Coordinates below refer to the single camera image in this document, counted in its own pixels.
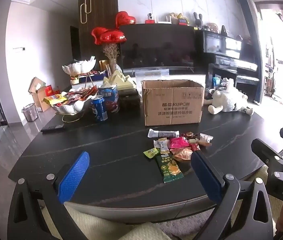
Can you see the dark curtain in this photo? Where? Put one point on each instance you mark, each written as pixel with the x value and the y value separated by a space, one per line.
pixel 254 55

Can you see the yellow toy figure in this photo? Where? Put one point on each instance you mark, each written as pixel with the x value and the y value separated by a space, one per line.
pixel 175 16

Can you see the large white shell bowl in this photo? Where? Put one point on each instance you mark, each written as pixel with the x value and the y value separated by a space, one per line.
pixel 69 110

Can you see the yellow snack bag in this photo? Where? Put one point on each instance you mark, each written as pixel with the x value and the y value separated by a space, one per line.
pixel 54 100

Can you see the brown plush toy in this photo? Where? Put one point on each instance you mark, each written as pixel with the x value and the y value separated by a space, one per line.
pixel 212 27

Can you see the pile of red snack sticks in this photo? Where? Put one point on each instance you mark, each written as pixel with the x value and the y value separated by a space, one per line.
pixel 81 96

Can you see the small white snack packet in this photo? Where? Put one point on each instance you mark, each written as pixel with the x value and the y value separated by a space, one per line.
pixel 205 137

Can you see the small light green snack packet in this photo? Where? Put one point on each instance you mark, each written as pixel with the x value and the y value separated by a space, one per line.
pixel 151 153

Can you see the white television cabinet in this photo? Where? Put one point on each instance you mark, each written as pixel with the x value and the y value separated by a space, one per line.
pixel 189 78

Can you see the dried flower bunch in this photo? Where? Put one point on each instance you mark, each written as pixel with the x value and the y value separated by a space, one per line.
pixel 111 52

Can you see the black remote control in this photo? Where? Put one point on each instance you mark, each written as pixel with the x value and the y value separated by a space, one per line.
pixel 52 128

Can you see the small woven basket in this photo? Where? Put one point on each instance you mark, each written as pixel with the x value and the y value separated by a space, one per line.
pixel 74 80

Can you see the gold mountain shaped box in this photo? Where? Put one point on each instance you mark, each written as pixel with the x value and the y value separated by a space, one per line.
pixel 117 81

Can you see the small red snack packet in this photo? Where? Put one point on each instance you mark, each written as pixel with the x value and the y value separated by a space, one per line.
pixel 195 147

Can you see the orange snack packet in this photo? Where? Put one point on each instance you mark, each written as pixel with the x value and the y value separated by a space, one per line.
pixel 182 154

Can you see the black piano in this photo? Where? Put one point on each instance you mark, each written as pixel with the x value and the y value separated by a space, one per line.
pixel 221 45

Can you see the dark square box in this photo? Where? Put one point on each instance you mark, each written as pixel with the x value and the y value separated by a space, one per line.
pixel 130 100

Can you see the small white shell bowl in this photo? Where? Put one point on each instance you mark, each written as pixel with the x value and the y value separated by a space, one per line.
pixel 79 67

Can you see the black television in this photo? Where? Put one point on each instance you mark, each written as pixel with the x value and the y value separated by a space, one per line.
pixel 156 47

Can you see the red blue desk clock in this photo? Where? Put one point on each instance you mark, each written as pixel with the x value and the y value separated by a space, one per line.
pixel 182 21

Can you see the brown cardboard box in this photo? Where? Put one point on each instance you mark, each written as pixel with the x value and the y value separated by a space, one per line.
pixel 171 105

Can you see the cream textured cloth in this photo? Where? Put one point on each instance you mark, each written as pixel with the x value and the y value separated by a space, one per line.
pixel 144 231

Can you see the grey trash bin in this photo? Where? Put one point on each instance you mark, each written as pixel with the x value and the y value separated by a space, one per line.
pixel 30 112

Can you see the long white grey snack bar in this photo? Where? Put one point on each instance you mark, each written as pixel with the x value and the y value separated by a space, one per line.
pixel 163 133

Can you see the red heart balloon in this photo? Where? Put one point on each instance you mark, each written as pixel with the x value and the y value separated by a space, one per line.
pixel 112 37
pixel 125 18
pixel 97 33

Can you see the blue soda can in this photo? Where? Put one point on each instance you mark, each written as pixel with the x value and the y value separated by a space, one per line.
pixel 99 110

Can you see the grey rabbit doll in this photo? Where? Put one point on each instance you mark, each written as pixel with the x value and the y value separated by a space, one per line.
pixel 198 20

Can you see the black metronome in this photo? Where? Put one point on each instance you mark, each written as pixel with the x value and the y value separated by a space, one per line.
pixel 224 30

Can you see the gold picture frame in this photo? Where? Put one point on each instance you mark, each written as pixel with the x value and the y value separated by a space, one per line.
pixel 104 65

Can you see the white red security camera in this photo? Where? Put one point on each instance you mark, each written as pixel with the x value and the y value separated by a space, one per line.
pixel 150 18

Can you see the white plush sheep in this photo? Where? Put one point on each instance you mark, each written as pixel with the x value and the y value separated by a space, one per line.
pixel 229 100

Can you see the large dark green snack packet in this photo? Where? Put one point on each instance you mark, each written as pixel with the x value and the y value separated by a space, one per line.
pixel 169 170

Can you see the gold loop wall ornament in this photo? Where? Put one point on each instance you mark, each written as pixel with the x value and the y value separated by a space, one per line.
pixel 86 7

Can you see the white router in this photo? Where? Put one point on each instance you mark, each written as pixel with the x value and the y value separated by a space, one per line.
pixel 164 20

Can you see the blue snack bag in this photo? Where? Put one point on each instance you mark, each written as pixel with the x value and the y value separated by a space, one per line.
pixel 216 81

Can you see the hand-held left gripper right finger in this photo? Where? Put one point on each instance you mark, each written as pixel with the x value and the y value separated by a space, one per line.
pixel 206 177

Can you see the glass vase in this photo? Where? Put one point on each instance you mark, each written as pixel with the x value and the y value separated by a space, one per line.
pixel 113 67

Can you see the pink snack packet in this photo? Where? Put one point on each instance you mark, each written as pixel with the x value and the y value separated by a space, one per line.
pixel 179 143

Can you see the open cardboard box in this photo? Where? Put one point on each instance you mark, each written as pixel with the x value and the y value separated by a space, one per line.
pixel 40 101

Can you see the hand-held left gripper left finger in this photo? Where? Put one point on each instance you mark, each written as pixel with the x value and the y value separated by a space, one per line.
pixel 74 177

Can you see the blue tray of snacks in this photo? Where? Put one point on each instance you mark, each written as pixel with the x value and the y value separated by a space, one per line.
pixel 94 76

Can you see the red gift box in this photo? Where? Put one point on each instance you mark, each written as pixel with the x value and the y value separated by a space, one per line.
pixel 51 90

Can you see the white yellow snack packet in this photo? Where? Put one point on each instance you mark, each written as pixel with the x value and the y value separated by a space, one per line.
pixel 162 145

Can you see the black piano bench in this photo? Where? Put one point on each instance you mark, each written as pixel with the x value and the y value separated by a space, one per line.
pixel 247 78

